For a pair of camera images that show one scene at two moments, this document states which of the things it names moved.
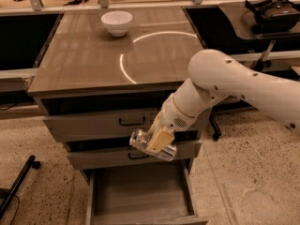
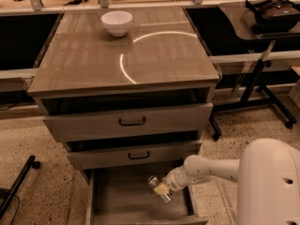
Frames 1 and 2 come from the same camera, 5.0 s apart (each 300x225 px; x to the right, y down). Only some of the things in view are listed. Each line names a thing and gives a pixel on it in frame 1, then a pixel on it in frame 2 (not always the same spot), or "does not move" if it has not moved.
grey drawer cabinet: [104, 72] does not move
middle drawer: [119, 155] does not move
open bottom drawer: [143, 196] does not move
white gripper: [171, 115] to [172, 179]
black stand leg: [7, 196] does not move
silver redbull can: [139, 139] to [153, 181]
